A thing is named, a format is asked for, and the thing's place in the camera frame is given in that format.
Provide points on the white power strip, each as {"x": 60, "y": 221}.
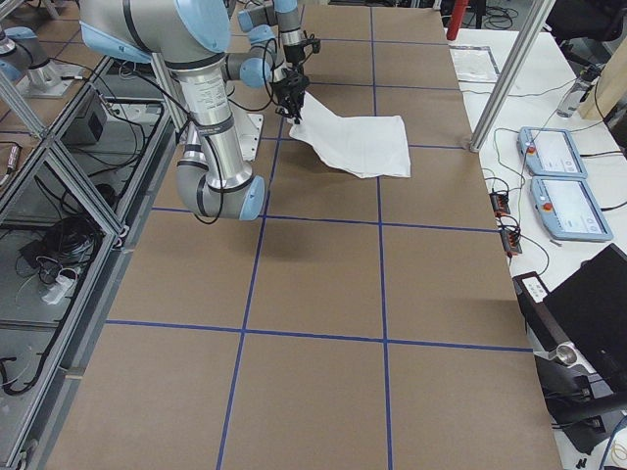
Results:
{"x": 65, "y": 280}

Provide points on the grey aluminium frame post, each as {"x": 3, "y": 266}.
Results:
{"x": 515, "y": 60}

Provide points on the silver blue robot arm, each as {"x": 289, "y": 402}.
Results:
{"x": 213, "y": 179}
{"x": 285, "y": 15}

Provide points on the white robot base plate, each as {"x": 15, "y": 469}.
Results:
{"x": 249, "y": 127}

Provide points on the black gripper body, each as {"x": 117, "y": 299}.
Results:
{"x": 291, "y": 54}
{"x": 293, "y": 84}

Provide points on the grey box under frame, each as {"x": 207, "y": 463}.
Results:
{"x": 88, "y": 125}

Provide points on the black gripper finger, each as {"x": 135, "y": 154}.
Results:
{"x": 296, "y": 116}

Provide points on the aluminium side frame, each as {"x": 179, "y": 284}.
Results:
{"x": 69, "y": 206}

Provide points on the brown paper table mat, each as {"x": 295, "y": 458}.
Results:
{"x": 357, "y": 324}

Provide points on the blue grey teach pendant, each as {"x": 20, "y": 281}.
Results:
{"x": 550, "y": 152}
{"x": 569, "y": 210}

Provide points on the black device with label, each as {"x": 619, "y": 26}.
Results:
{"x": 581, "y": 328}

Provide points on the black orange connector board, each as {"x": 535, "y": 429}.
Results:
{"x": 500, "y": 203}
{"x": 510, "y": 238}

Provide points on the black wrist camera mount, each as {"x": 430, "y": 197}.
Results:
{"x": 312, "y": 42}

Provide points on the red fire extinguisher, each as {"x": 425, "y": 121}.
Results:
{"x": 456, "y": 19}

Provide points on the white long-sleeve printed shirt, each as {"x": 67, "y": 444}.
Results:
{"x": 363, "y": 146}

